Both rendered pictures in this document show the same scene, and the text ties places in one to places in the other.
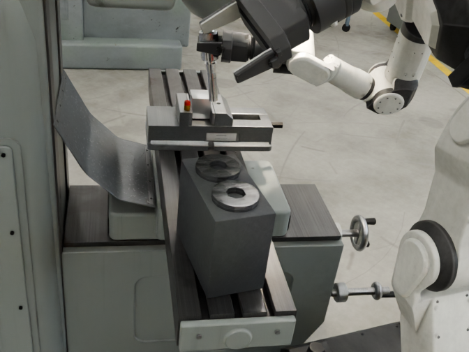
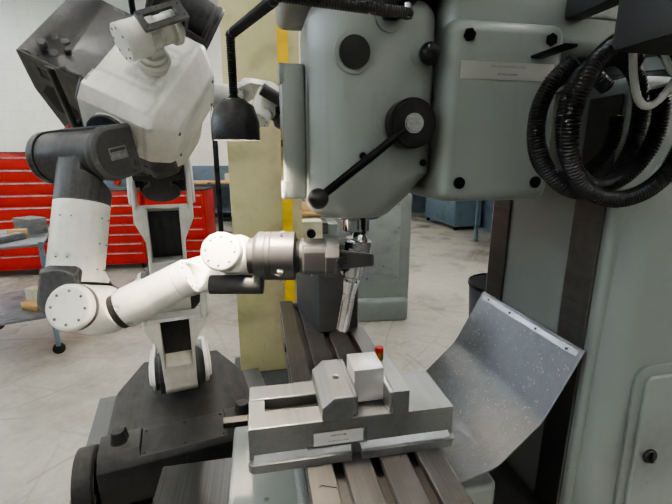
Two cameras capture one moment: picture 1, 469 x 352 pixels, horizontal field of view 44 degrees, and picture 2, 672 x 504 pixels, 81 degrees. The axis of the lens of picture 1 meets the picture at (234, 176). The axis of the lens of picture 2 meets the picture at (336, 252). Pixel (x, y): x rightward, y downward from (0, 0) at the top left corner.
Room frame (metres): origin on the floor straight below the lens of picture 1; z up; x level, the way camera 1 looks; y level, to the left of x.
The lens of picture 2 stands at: (2.10, 0.10, 1.41)
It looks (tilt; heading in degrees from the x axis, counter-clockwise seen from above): 14 degrees down; 182
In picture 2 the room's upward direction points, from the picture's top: straight up
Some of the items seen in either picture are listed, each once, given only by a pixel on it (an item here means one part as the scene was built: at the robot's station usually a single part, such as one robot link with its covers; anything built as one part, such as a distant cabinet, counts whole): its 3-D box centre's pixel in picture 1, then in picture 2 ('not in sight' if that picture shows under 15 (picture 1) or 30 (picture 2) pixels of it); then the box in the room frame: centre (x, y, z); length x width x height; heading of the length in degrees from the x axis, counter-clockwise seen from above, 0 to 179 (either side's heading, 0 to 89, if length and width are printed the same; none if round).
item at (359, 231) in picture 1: (348, 232); not in sight; (1.51, -0.38, 0.63); 0.16 x 0.12 x 0.12; 103
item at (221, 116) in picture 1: (219, 110); (333, 387); (1.48, 0.06, 1.02); 0.12 x 0.06 x 0.04; 13
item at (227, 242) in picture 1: (222, 220); (325, 285); (0.95, 0.01, 1.03); 0.22 x 0.12 x 0.20; 24
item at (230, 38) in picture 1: (246, 48); (305, 257); (1.40, 0.01, 1.23); 0.13 x 0.12 x 0.10; 4
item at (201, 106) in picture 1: (199, 104); (364, 376); (1.47, 0.12, 1.03); 0.06 x 0.05 x 0.06; 13
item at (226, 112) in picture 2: not in sight; (235, 119); (1.48, -0.08, 1.46); 0.07 x 0.07 x 0.06
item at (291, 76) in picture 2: not in sight; (292, 134); (1.42, -0.01, 1.45); 0.04 x 0.04 x 0.21; 13
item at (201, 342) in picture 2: not in sight; (180, 363); (0.82, -0.52, 0.68); 0.21 x 0.20 x 0.13; 24
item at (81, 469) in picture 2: not in sight; (89, 483); (1.18, -0.65, 0.50); 0.20 x 0.05 x 0.20; 24
